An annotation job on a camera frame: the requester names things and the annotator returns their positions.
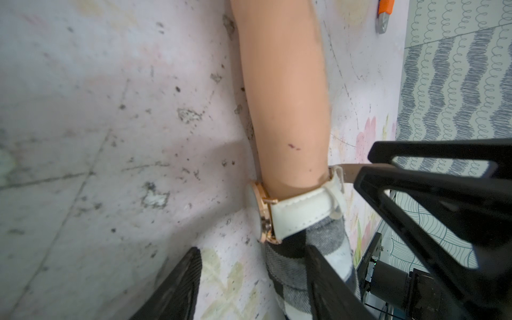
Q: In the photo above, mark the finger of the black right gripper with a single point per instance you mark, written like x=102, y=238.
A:
x=476, y=209

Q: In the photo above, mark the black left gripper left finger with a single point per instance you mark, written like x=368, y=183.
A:
x=176, y=297

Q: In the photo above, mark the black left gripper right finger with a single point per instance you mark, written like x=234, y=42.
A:
x=329, y=296

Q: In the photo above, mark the white strap rose-gold watch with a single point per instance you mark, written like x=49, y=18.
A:
x=274, y=220

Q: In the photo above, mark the black white checkered sleeve forearm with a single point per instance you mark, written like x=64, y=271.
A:
x=286, y=267

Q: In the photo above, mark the pink floral table mat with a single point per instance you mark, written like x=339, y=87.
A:
x=125, y=140

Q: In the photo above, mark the orange handle adjustable wrench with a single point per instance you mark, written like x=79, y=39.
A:
x=384, y=11

